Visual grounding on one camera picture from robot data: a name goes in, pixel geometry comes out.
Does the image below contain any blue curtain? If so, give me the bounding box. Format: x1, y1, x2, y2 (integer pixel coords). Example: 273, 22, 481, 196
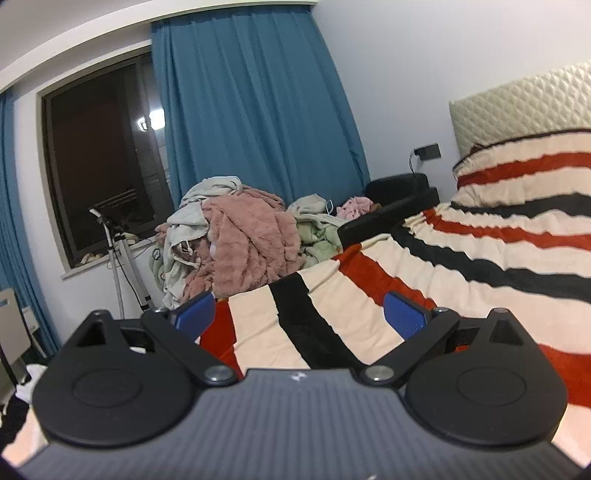
1, 89, 59, 356
151, 5, 370, 204

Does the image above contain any pink fluffy blanket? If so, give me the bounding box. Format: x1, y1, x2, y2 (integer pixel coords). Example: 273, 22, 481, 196
156, 185, 304, 306

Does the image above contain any green printed blanket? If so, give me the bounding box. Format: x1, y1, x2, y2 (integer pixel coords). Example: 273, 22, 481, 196
287, 194, 346, 269

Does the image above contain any dark window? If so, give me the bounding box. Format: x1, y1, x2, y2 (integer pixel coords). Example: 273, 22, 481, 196
41, 54, 174, 268

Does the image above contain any small pink cloth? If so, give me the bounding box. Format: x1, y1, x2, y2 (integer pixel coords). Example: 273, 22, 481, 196
335, 196, 374, 220

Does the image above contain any garment steamer stand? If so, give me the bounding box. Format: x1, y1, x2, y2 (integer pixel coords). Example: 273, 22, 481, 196
89, 208, 154, 318

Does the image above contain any right blue curtain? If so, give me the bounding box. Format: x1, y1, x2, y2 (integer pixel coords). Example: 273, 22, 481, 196
151, 5, 370, 204

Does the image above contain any white grey garment pile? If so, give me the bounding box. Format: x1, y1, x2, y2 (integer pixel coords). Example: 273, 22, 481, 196
162, 176, 242, 309

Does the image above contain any white t-shirt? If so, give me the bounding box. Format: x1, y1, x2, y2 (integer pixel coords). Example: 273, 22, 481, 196
15, 364, 47, 405

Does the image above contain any left blue curtain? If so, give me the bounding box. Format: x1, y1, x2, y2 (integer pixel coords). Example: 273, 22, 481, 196
1, 89, 59, 356

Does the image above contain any quilted beige headboard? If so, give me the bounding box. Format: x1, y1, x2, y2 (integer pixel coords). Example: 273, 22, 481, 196
449, 61, 590, 157

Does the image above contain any black armchair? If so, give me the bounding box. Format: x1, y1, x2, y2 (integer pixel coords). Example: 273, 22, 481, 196
338, 173, 440, 250

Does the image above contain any striped fleece blanket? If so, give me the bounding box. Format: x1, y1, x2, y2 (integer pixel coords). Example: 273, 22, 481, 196
0, 127, 591, 469

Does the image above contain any black wall socket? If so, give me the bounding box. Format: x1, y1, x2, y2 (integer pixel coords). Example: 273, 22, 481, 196
414, 143, 442, 162

